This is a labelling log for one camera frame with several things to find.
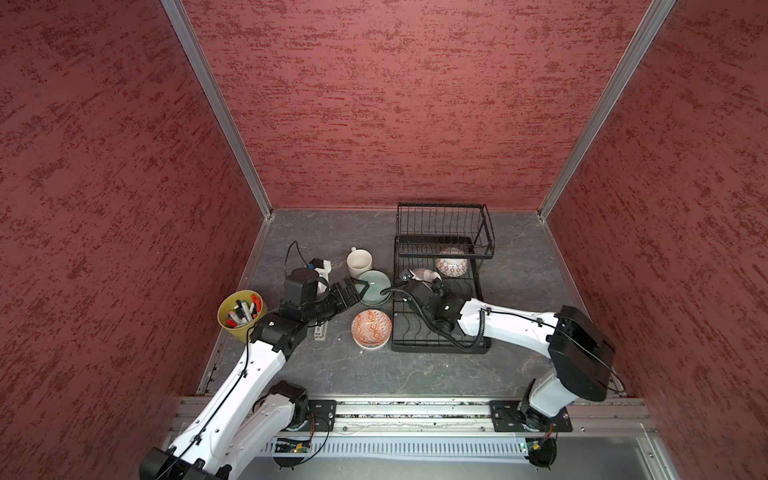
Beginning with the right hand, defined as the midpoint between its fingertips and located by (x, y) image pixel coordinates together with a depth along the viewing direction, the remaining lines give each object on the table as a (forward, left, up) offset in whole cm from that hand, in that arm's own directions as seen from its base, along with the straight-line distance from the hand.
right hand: (428, 295), depth 87 cm
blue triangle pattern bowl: (+12, -10, -3) cm, 16 cm away
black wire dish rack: (+13, -5, -7) cm, 15 cm away
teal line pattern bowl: (+7, +15, -2) cm, 17 cm away
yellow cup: (-4, +56, +5) cm, 57 cm away
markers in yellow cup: (-5, +54, +1) cm, 54 cm away
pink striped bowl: (+5, +1, +4) cm, 6 cm away
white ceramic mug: (+15, +22, -2) cm, 26 cm away
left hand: (-5, +20, +9) cm, 22 cm away
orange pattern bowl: (-7, +17, -6) cm, 20 cm away
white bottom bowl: (-14, +17, -3) cm, 22 cm away
